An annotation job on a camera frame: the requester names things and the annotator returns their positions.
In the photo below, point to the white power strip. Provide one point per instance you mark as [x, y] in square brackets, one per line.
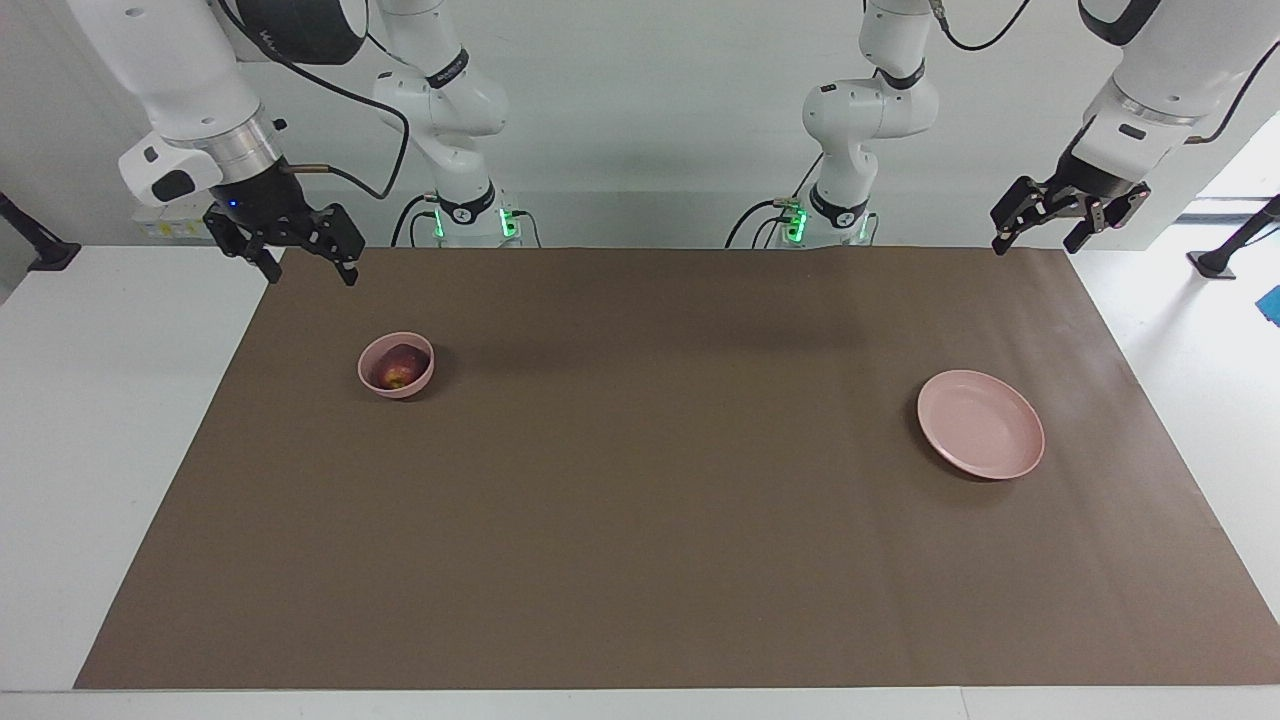
[160, 225]

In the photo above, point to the black stand foot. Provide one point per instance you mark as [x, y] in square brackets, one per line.
[1220, 262]
[45, 255]

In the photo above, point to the dark red apple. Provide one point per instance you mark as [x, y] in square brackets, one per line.
[400, 370]

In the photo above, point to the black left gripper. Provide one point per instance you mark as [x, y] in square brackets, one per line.
[1082, 185]

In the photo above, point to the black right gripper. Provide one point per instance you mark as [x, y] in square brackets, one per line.
[260, 205]

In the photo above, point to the pink plate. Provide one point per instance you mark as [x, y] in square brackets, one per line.
[980, 425]

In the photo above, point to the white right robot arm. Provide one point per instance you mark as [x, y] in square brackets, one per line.
[180, 80]

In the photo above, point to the brown paper table mat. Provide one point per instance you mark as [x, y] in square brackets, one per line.
[640, 500]

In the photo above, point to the blue object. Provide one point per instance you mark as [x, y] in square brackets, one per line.
[1272, 305]

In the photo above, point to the pink bowl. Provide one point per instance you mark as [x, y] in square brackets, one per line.
[400, 390]

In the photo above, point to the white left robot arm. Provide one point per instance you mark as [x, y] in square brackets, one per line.
[860, 110]

